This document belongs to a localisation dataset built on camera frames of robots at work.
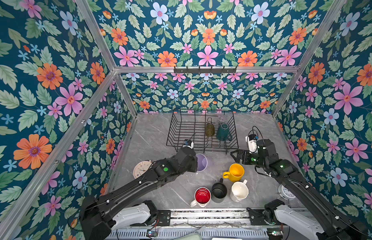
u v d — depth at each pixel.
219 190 0.82
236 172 0.87
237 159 0.68
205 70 0.93
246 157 0.66
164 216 0.74
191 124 1.15
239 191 0.81
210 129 1.01
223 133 0.97
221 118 1.04
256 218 0.73
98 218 0.38
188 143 0.67
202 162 0.84
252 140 0.69
